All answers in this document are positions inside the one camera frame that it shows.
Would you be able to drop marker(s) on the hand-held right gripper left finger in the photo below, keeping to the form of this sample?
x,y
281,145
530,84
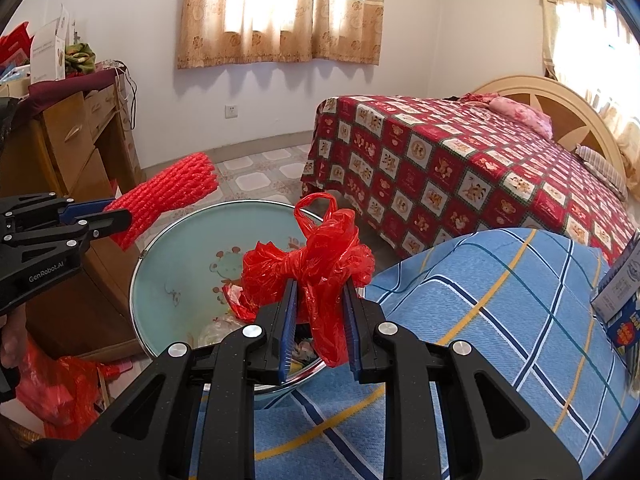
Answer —
x,y
285,332

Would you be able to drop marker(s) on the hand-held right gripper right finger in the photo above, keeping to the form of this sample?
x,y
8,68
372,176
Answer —
x,y
352,332

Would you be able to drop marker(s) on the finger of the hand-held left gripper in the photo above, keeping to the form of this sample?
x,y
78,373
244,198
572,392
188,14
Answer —
x,y
105,222
85,208

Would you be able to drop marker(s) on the red foam net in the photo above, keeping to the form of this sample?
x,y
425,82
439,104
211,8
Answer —
x,y
165,195

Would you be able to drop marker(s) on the red plastic bag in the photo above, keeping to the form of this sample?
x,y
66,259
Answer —
x,y
320,260

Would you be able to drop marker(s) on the light blue cartoon bin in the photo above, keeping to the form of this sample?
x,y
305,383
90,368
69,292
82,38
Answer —
x,y
185,260

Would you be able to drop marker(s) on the person's left hand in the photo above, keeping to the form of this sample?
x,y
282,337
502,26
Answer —
x,y
12,345

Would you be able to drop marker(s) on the wooden cabinet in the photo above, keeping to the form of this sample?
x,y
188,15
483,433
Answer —
x,y
65,160

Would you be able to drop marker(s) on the large red floor bag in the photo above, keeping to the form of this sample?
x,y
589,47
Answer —
x,y
60,385

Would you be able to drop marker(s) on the dark red cloth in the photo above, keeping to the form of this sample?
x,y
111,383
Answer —
x,y
70,85

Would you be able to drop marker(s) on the blue plaid cloth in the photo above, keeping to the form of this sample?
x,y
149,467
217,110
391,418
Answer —
x,y
500,310

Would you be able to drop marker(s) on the green red cloth bundle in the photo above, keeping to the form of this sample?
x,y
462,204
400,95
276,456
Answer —
x,y
80,59

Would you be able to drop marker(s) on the red gift bag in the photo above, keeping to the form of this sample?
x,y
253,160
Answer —
x,y
14,47

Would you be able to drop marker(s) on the bed with red bear quilt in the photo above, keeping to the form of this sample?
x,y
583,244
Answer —
x,y
450,160

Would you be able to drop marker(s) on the wide beige patterned curtain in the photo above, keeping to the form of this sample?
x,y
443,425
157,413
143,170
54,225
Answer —
x,y
280,20

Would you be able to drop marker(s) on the blue milk carton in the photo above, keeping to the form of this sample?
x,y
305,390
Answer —
x,y
622,305

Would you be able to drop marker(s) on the pink floral pillow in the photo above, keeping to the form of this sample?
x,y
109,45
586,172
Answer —
x,y
520,112

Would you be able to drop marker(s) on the striped pillow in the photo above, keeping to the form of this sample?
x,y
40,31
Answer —
x,y
602,170

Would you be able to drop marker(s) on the cream wooden headboard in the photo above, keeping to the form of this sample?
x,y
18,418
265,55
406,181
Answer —
x,y
565,100

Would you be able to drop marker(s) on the narrow beige patterned curtain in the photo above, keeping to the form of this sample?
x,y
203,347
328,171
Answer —
x,y
590,45

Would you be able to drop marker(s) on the white wall socket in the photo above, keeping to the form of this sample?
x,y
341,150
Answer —
x,y
231,110

